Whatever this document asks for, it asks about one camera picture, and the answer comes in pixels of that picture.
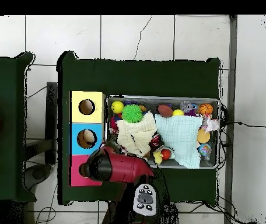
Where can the yellow tennis ball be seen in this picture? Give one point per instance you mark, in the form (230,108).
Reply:
(178,112)

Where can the mint green waffle cloth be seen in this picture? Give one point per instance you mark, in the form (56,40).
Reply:
(179,137)

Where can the brown toy football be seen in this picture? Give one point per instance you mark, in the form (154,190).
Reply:
(165,110)

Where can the yellow smiley foam ball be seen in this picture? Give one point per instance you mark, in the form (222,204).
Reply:
(117,106)

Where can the grey metal rail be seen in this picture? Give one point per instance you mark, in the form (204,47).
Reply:
(231,93)

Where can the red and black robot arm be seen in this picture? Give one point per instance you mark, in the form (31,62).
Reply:
(123,168)

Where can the cream waffle cloth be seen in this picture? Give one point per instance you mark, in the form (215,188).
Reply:
(135,133)

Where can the peach foam ball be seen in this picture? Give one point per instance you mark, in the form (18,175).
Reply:
(203,136)

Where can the wooden box with three holes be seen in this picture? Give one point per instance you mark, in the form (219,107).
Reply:
(88,119)

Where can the black and red can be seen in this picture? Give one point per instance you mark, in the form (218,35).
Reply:
(156,141)

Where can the green spiky rubber ball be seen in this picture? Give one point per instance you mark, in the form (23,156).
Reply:
(132,113)

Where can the dark green table cloth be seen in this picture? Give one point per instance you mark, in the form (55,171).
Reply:
(135,77)
(4,81)

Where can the black upright panel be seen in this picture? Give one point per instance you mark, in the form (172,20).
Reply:
(51,121)

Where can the orange toy basketball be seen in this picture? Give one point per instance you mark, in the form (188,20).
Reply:
(205,109)

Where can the globe print foam ball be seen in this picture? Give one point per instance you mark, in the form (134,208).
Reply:
(204,149)

